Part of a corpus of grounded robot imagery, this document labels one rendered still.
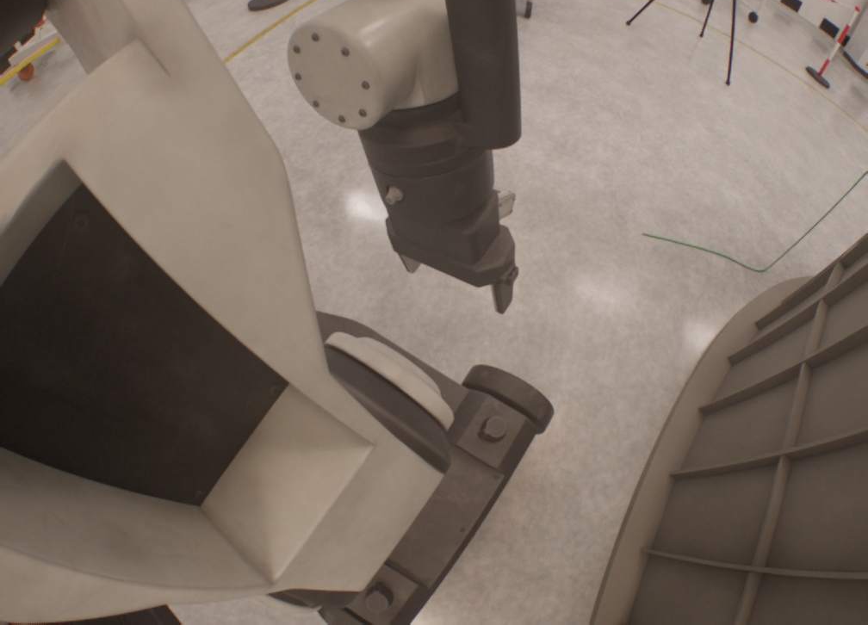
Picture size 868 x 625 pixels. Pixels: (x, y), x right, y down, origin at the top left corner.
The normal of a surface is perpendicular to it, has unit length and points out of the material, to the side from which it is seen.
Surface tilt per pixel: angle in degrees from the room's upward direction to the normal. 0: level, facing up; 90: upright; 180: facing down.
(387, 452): 79
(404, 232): 90
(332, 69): 90
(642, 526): 0
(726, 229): 0
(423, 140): 39
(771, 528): 0
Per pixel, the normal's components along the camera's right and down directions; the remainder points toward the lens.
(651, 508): 0.01, -0.44
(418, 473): 0.77, 0.26
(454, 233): -0.54, 0.75
